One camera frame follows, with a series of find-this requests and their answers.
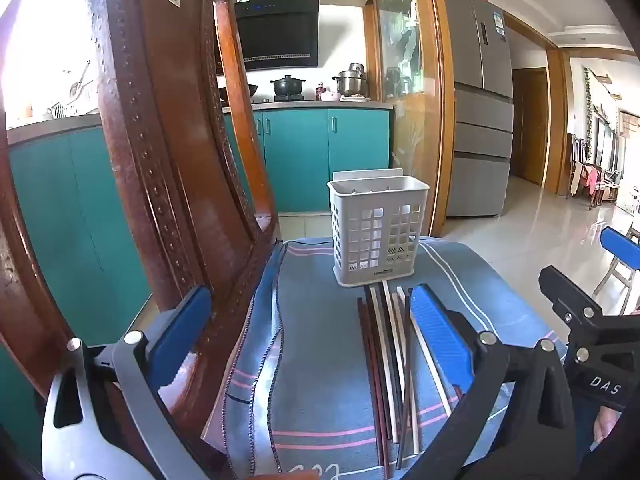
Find green wall garland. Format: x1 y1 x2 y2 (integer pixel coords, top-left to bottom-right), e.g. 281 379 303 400
582 66 597 161

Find carved wooden chair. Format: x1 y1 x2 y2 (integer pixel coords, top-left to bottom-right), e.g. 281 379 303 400
0 0 283 480

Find brown wooden door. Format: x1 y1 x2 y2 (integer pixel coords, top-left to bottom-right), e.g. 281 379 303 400
511 67 548 186

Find person's right hand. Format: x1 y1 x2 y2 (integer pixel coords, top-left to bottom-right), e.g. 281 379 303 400
591 406 628 453

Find black chopstick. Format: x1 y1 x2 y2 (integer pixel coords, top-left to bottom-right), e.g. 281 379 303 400
379 285 407 406
396 294 412 470

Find white plastic utensil basket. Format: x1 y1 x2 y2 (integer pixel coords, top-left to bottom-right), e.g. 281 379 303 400
327 170 430 288

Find clothes drying rack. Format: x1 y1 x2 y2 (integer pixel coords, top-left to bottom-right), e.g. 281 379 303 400
567 132 621 211

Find wooden doorway frame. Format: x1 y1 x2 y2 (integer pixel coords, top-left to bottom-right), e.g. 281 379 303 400
544 47 572 202

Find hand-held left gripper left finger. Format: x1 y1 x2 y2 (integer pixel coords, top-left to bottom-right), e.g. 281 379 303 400
41 286 214 480

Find teal kitchen base cabinet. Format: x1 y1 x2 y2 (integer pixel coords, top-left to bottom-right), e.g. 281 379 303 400
0 125 153 461
222 107 392 213

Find black wok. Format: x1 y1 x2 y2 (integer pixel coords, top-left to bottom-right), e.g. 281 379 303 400
218 84 259 103

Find blue striped blanket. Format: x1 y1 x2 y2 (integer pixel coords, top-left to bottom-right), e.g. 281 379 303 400
202 237 568 480

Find wire dish rack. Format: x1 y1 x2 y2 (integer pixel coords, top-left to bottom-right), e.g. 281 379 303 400
47 100 101 119

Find black cooking pot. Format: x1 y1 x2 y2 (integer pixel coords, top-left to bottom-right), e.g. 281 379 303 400
270 74 305 98

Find black range hood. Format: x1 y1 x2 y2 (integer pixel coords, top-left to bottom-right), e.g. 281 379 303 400
232 0 321 72

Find dark red chopstick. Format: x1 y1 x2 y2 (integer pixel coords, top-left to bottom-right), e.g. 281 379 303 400
364 288 395 465
356 297 387 466

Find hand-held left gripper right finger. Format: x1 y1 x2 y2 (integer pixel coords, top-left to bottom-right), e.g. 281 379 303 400
400 283 581 480

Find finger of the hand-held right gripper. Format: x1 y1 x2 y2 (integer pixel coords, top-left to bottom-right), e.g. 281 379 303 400
601 226 640 261
538 266 640 361

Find stainless steel stockpot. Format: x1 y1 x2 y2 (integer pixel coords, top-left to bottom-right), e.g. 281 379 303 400
332 62 371 97

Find grey refrigerator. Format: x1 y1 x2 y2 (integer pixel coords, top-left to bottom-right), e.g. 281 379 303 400
440 0 516 218

